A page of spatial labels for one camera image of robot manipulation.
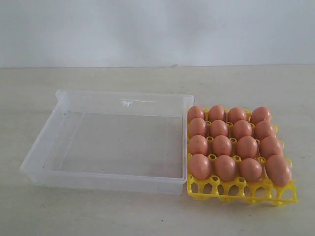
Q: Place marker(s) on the brown egg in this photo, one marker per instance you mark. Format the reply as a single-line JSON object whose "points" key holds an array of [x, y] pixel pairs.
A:
{"points": [[200, 166], [221, 145], [278, 170], [217, 112], [270, 146], [247, 147], [195, 112], [197, 126], [198, 145], [236, 114], [251, 170], [241, 128], [260, 114], [225, 168], [218, 127], [264, 129]]}

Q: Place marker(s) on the yellow plastic egg tray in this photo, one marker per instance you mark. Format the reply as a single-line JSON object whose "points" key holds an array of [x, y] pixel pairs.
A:
{"points": [[239, 188]]}

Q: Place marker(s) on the clear plastic bin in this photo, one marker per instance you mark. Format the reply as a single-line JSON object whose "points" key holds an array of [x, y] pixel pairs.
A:
{"points": [[119, 141]]}

